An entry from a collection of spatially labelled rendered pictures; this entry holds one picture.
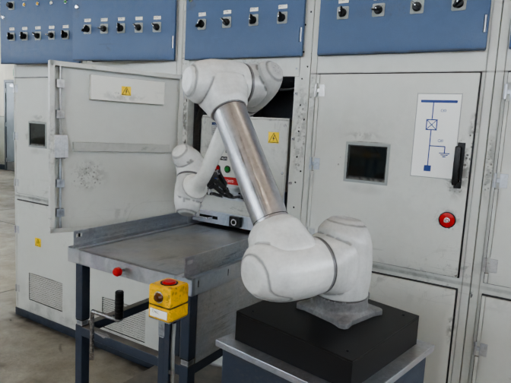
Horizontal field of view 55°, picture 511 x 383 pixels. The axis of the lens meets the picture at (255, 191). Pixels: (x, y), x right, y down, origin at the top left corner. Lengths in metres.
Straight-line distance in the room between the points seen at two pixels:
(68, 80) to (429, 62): 1.48
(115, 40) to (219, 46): 0.62
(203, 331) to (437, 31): 1.35
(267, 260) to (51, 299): 2.37
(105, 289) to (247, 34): 1.64
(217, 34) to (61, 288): 1.84
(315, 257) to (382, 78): 0.93
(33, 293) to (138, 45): 1.79
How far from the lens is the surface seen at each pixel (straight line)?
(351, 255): 1.31
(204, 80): 1.44
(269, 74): 1.54
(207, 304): 1.75
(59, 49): 3.12
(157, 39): 2.56
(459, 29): 1.92
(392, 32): 1.98
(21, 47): 3.34
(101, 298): 3.01
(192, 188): 1.87
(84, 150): 2.31
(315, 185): 2.05
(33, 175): 3.37
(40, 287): 3.46
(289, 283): 1.19
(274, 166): 2.21
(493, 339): 1.99
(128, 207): 2.42
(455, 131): 1.88
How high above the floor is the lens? 1.35
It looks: 7 degrees down
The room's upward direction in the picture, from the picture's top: 3 degrees clockwise
